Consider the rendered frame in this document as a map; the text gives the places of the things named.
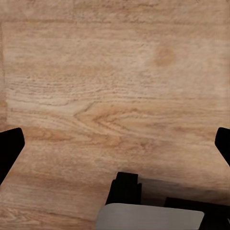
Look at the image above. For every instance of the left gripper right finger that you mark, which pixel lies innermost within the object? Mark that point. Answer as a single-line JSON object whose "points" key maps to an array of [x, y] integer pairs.
{"points": [[222, 141]]}

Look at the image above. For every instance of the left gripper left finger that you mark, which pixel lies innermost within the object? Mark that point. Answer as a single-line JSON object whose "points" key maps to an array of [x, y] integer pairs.
{"points": [[11, 144]]}

